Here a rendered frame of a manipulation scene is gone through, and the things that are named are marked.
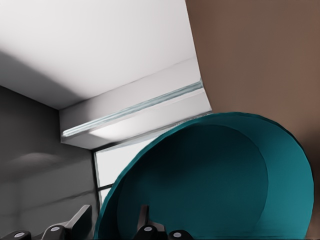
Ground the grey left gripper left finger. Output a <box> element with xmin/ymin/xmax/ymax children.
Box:
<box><xmin>41</xmin><ymin>204</ymin><xmax>92</xmax><ymax>240</ymax></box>

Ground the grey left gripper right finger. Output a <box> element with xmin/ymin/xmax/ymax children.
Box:
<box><xmin>132</xmin><ymin>204</ymin><xmax>166</xmax><ymax>240</ymax></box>

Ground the blue plate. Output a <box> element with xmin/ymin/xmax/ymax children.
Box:
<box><xmin>93</xmin><ymin>111</ymin><xmax>315</xmax><ymax>240</ymax></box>

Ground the silver frame post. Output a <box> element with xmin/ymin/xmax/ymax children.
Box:
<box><xmin>59</xmin><ymin>56</ymin><xmax>213</xmax><ymax>151</ymax></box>

